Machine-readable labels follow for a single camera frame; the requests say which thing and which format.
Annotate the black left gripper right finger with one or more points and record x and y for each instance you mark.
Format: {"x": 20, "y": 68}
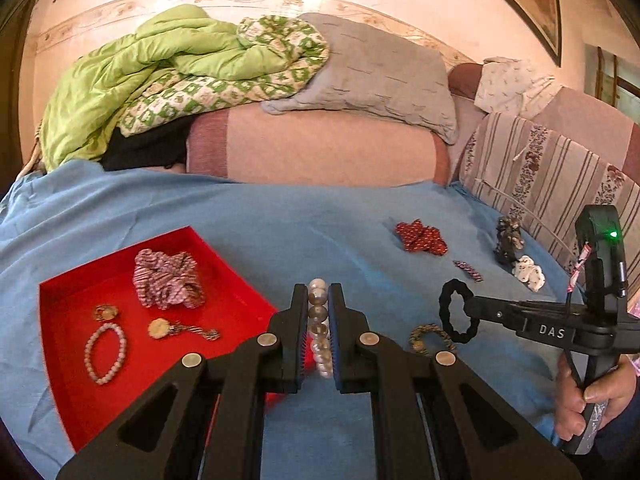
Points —
{"x": 434, "y": 420}

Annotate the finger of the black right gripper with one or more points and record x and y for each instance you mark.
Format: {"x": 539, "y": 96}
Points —
{"x": 504, "y": 312}

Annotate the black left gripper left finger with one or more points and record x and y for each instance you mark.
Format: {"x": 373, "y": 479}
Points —
{"x": 203, "y": 418}

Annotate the person's right hand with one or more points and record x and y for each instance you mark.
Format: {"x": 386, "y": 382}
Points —
{"x": 617, "y": 388}

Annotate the white floral scrunchie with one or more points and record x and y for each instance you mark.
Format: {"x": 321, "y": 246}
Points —
{"x": 529, "y": 273}

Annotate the small striped hair clip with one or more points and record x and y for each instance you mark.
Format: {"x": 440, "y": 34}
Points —
{"x": 469, "y": 270}

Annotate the dark grey hair accessory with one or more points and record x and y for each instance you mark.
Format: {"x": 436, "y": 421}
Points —
{"x": 509, "y": 241}

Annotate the blue bed sheet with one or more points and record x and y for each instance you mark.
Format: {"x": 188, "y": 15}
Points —
{"x": 274, "y": 236}

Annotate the red polka dot scrunchie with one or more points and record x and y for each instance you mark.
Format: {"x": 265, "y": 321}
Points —
{"x": 415, "y": 237}

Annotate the red tray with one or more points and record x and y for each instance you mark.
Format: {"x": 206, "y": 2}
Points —
{"x": 97, "y": 369}

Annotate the striped floral cushion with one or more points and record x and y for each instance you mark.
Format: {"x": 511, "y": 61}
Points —
{"x": 544, "y": 179}

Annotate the plaid red white scrunchie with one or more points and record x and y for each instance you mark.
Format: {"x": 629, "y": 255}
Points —
{"x": 163, "y": 281}

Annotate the white patterned cloth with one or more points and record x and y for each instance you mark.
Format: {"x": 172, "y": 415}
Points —
{"x": 515, "y": 87}

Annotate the pink folded blanket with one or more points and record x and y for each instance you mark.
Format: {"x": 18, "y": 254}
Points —
{"x": 313, "y": 147}

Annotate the black cloth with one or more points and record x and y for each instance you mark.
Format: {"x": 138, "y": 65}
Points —
{"x": 162, "y": 146}

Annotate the grey pillow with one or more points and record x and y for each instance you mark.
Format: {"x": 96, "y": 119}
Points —
{"x": 377, "y": 73}

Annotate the green quilt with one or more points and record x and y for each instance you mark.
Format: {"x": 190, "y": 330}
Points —
{"x": 180, "y": 63}

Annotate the gold pendant with chain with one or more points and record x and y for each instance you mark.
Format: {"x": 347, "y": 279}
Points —
{"x": 161, "y": 328}

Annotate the gold ring brooch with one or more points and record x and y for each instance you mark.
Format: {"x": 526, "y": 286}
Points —
{"x": 105, "y": 313}

